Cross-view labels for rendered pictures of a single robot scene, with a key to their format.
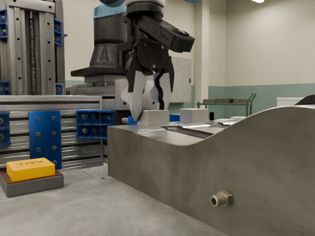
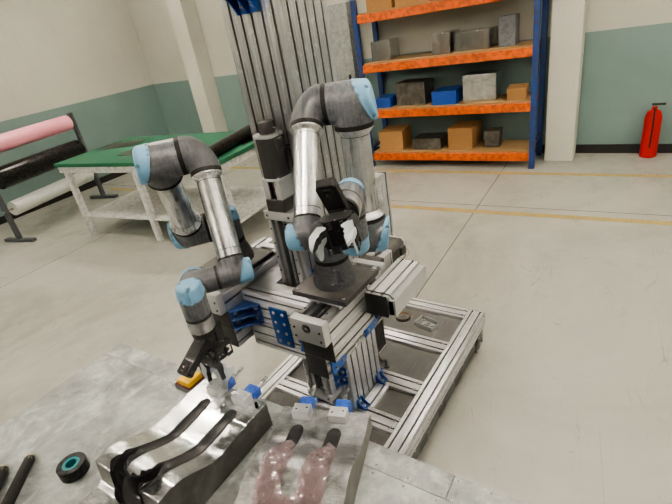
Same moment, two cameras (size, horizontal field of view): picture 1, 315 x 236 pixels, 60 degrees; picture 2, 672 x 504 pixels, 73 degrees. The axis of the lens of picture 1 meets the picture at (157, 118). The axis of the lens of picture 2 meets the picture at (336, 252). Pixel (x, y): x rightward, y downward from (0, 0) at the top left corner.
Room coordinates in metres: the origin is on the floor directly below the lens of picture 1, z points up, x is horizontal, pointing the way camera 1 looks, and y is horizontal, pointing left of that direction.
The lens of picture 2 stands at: (0.62, -1.16, 1.84)
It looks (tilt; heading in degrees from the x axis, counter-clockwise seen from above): 27 degrees down; 74
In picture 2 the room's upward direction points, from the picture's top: 10 degrees counter-clockwise
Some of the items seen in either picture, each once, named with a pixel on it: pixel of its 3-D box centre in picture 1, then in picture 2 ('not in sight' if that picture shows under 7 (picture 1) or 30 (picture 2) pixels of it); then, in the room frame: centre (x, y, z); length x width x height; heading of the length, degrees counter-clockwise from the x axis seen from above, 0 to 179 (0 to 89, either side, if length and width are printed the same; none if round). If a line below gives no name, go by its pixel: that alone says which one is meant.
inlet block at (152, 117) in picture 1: (139, 122); (228, 380); (0.55, 0.04, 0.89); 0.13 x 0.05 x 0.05; 37
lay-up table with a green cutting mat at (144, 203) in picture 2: not in sight; (176, 181); (0.50, 4.17, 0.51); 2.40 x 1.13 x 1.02; 133
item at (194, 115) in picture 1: (179, 120); (253, 390); (0.62, -0.05, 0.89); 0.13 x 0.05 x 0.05; 37
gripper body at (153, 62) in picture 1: (142, 42); (210, 343); (0.54, 0.03, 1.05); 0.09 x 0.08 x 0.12; 37
